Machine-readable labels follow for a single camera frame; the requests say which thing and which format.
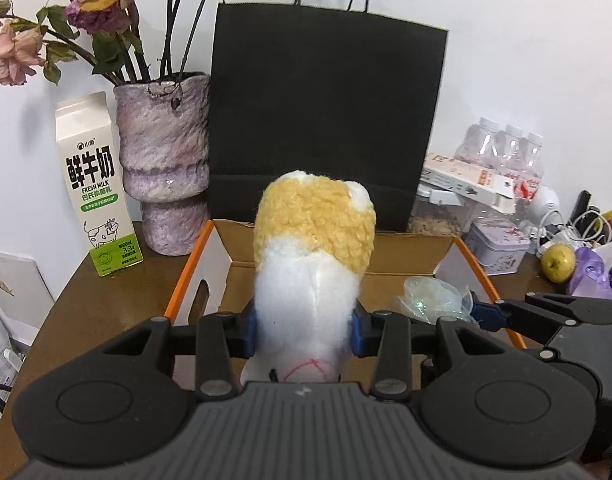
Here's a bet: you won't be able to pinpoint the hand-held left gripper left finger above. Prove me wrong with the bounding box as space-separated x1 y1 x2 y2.
98 305 259 401

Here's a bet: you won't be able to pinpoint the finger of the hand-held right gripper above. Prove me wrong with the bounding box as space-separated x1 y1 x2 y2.
470 292 612 353

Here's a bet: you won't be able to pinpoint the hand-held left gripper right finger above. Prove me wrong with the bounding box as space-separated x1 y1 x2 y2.
351 306 519 403

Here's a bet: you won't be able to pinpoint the clear plastic bag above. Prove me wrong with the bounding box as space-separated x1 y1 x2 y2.
398 277 479 323

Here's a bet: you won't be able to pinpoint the white and yellow plush toy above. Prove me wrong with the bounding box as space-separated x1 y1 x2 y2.
241 170 377 383

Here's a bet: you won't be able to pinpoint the orange cardboard box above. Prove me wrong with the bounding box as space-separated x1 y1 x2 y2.
164 219 529 396

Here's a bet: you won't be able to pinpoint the white tin box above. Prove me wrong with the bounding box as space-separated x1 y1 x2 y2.
465 212 532 277

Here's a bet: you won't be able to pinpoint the yellow green pear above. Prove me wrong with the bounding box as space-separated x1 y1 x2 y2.
541 244 578 283

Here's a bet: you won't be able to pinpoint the purple tissue pack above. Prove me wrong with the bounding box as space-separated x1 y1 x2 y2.
566 246 612 302

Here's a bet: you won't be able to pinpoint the clear food container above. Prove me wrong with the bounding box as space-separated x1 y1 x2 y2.
408 184 479 237

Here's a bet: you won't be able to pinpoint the small white fan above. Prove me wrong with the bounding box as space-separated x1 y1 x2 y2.
523 186 562 231

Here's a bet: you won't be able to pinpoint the white flat carton box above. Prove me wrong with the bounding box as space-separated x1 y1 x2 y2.
420 152 539 211

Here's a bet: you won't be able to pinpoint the clear water bottle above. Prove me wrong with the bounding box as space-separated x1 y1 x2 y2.
516 132 546 211
493 124 526 171
456 117 502 163

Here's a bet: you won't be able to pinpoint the purple ceramic vase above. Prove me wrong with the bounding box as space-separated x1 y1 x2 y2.
113 72 211 257

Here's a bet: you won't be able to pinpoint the white green milk carton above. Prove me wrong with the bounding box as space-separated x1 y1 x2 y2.
54 91 145 278

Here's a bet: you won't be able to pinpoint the black paper bag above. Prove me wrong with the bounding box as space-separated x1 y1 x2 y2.
207 0 449 233

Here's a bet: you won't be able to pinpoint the white book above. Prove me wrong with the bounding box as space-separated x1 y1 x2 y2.
0 249 55 331

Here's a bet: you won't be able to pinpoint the dried rose bouquet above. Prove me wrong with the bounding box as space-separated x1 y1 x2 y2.
0 0 257 86

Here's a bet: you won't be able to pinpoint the white charger cables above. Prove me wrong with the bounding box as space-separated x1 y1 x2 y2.
533 209 609 256

